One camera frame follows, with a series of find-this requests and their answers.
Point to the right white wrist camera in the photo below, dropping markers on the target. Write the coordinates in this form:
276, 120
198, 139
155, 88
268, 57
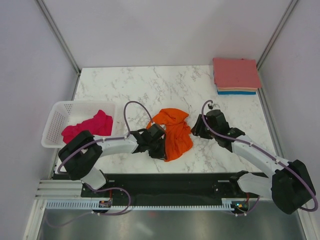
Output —
211, 105

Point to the white plastic basket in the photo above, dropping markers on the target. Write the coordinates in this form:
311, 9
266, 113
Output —
70, 113

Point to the aluminium frame post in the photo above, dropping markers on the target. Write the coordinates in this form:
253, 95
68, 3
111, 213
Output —
58, 35
276, 33

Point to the orange t-shirt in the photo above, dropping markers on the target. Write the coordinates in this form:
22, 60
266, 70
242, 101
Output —
177, 134

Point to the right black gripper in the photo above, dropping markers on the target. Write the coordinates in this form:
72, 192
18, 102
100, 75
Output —
200, 122

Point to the white slotted cable duct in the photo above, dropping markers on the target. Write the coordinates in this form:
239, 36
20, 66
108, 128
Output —
100, 205

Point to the left aluminium frame post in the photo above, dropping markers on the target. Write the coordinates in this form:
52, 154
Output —
58, 35

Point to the folded pink t-shirt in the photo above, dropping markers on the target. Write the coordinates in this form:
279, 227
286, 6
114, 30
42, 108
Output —
235, 73

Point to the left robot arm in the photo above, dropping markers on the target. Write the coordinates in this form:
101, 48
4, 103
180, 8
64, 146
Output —
79, 156

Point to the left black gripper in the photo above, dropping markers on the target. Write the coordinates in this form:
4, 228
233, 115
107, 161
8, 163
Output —
160, 154

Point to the right aluminium frame post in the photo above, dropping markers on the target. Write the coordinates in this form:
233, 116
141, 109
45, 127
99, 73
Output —
276, 33

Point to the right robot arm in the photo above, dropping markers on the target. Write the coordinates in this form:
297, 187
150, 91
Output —
286, 183

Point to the magenta t-shirt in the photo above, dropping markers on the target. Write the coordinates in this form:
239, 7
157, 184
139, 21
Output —
101, 124

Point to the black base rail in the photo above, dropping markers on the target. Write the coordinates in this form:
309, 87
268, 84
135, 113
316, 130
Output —
169, 189

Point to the folded peach t-shirt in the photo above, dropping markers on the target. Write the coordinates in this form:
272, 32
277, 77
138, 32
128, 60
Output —
230, 89

